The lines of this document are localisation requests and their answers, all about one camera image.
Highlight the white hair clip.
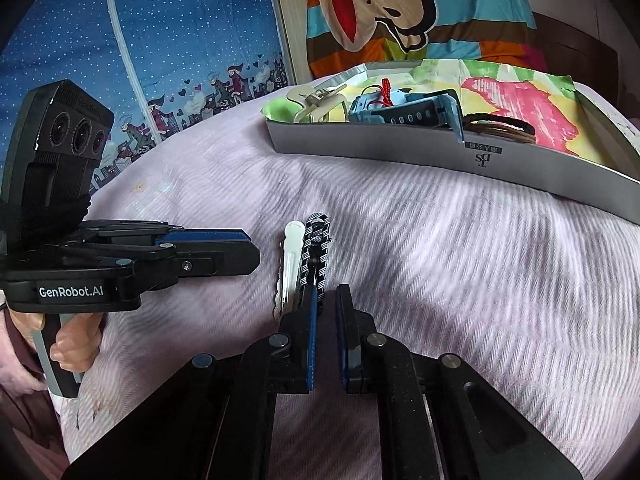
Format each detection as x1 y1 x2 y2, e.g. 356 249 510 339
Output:
273 220 305 320

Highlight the black braided hair tie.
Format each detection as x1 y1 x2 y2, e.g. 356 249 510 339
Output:
462 112 537 137

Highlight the blue kids smartwatch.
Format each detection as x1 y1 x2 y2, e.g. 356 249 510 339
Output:
347 79 464 143

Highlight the patterned metal hair clip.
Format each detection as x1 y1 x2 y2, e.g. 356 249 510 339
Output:
298 212 331 304

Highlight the left hand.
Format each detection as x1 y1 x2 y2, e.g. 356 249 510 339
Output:
9 309 103 373

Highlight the beige hair clip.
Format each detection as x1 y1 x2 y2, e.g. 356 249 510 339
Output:
286 84 348 124

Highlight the pink striped bed cover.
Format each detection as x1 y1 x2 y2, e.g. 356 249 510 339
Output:
61 101 639 479

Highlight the blue dotted fabric wardrobe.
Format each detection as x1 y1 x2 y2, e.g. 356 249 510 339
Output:
1 0 288 188

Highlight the striped monkey cartoon blanket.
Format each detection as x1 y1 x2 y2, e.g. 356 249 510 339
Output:
307 0 546 78

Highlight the grey shallow cardboard box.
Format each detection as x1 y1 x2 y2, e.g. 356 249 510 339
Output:
264 58 640 226

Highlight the colourful painted paper liner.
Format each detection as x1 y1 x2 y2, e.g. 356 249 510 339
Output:
260 58 609 166

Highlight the dark wooden headboard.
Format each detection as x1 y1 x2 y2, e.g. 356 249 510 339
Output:
534 13 620 105

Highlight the grey left gripper handle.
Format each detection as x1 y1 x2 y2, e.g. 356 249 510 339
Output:
29 311 84 400

